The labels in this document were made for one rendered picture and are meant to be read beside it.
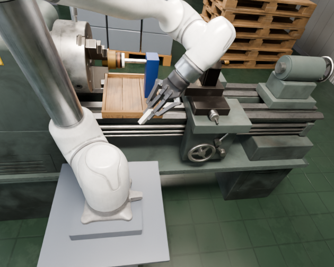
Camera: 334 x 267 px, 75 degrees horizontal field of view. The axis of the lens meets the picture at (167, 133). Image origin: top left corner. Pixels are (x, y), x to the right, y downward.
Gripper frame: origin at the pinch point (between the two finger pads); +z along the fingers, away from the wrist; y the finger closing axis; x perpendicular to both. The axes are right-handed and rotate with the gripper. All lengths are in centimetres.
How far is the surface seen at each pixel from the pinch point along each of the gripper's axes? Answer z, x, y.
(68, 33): 0.3, 4.4, 46.2
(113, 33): 37, -178, 175
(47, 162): 61, -3, 24
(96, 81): 13.5, -12.6, 35.3
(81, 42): -0.4, 1.9, 40.8
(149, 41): 14, -205, 142
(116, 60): -0.3, -14.9, 34.7
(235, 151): 2, -79, -36
